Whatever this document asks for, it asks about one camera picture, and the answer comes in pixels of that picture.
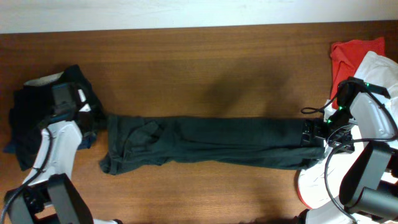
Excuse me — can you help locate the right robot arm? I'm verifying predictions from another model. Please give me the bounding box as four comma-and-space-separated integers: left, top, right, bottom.
296, 77, 397, 224

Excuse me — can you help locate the red t-shirt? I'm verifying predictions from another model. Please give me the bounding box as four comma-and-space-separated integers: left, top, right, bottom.
330, 37, 385, 99

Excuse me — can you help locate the folded black clothes stack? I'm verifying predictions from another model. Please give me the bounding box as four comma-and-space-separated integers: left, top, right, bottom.
4, 65, 106, 171

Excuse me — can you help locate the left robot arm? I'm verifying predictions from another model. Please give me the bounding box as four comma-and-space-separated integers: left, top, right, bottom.
1, 83, 100, 224

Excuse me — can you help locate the white t-shirt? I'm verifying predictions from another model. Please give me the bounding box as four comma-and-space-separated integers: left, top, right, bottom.
297, 51, 397, 209

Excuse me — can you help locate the black Nike t-shirt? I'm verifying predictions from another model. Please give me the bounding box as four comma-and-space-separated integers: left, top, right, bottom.
99, 115, 325, 175

